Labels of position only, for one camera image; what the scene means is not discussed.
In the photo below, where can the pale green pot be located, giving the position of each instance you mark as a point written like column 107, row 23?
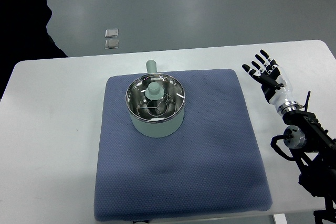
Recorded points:
column 157, row 130

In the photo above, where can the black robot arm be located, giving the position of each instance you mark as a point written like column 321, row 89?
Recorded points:
column 308, row 144

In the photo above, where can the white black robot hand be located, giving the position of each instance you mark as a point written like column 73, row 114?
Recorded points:
column 275, row 84

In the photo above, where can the upper metal floor plate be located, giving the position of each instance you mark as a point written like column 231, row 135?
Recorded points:
column 111, row 32

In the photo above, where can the glass lid with green knob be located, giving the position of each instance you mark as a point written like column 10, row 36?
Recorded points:
column 155, row 98

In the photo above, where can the lower metal floor plate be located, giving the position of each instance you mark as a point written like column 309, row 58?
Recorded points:
column 112, row 44

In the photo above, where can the blue quilted mat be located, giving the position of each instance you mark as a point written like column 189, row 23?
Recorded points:
column 211, row 164

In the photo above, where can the metal floor plate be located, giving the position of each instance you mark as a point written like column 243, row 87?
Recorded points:
column 112, row 44
column 111, row 32

